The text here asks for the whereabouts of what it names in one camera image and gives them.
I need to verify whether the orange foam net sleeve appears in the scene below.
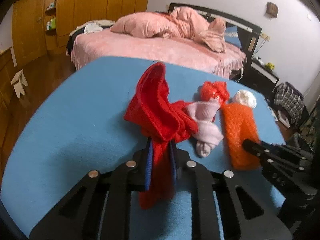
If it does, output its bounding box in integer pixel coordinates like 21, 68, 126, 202
221, 102, 260, 171

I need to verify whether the red sock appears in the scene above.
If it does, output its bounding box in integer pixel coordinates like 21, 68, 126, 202
124, 62, 198, 210

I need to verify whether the book on floor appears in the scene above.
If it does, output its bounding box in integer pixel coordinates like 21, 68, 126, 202
277, 111, 291, 128

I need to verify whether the white bathroom scale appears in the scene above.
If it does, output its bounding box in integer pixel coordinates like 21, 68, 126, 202
268, 106, 278, 122

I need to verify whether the pink sock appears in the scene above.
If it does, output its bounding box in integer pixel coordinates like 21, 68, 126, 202
187, 99, 223, 158

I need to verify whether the white crumpled tissue ball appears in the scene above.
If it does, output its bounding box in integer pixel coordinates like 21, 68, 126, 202
232, 89, 257, 108

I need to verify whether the plaid bag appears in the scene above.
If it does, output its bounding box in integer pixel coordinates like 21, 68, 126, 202
271, 82, 309, 128

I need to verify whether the red plastic bag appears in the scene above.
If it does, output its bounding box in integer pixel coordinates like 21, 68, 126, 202
200, 81, 230, 106

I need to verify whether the black nightstand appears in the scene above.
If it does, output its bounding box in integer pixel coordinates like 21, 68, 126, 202
239, 60, 279, 99

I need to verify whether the blue table cloth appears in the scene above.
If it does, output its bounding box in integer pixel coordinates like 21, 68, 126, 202
1, 57, 285, 239

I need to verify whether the yellow plush toy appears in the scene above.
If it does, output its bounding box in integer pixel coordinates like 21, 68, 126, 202
264, 62, 275, 71

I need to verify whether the blue pillow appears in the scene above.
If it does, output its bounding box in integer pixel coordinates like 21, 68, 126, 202
225, 26, 242, 48

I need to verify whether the black bed headboard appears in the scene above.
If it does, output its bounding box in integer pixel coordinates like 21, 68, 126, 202
168, 3, 262, 60

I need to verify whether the bed with pink sheet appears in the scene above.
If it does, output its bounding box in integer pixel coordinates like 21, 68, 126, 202
70, 29, 247, 79

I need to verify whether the pink crumpled duvet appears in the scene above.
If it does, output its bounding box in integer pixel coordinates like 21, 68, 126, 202
111, 7, 226, 53

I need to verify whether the clothes pile on bed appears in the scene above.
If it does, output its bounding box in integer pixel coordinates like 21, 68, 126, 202
69, 20, 115, 36

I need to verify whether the white small stool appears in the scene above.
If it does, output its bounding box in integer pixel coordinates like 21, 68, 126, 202
11, 70, 28, 99

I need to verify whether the wooden side cabinet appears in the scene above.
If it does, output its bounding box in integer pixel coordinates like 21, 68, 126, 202
0, 48, 15, 148

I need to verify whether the wooden wardrobe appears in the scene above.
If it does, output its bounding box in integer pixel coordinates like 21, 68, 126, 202
12, 0, 148, 67

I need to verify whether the wall power socket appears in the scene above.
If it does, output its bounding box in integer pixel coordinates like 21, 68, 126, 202
260, 33, 270, 41

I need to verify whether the brown wall lamp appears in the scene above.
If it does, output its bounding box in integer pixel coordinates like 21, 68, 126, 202
266, 2, 278, 18

